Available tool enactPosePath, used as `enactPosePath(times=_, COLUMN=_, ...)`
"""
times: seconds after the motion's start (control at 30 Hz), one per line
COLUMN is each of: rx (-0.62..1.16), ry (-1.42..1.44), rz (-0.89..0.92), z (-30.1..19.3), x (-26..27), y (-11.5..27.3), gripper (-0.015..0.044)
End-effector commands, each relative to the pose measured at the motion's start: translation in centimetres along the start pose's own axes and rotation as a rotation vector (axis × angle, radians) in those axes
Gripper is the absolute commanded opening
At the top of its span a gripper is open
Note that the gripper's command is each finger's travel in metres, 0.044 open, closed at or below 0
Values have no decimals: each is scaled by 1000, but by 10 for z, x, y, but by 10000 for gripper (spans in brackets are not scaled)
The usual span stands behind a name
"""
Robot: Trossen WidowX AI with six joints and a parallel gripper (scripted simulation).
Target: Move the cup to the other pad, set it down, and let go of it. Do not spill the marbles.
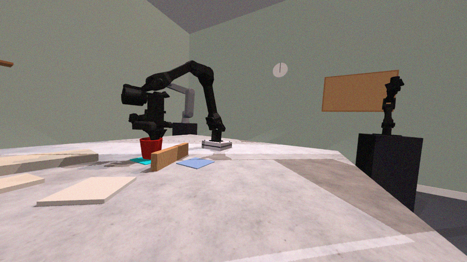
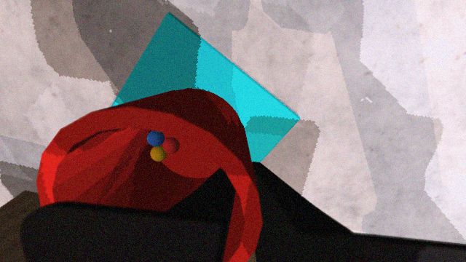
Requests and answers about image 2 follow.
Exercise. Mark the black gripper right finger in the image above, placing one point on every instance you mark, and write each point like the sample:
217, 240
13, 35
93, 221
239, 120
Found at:
294, 230

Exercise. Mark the yellow ball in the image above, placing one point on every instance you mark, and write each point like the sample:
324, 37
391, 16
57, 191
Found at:
158, 154

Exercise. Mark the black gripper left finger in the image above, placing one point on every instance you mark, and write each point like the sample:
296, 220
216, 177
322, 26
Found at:
193, 230

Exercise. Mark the red ball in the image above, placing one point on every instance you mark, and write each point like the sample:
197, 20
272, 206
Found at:
171, 145

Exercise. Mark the red cup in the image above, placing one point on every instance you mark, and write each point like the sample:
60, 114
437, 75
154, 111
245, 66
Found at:
104, 158

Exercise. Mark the blue ball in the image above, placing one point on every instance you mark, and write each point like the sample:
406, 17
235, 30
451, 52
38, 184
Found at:
155, 138

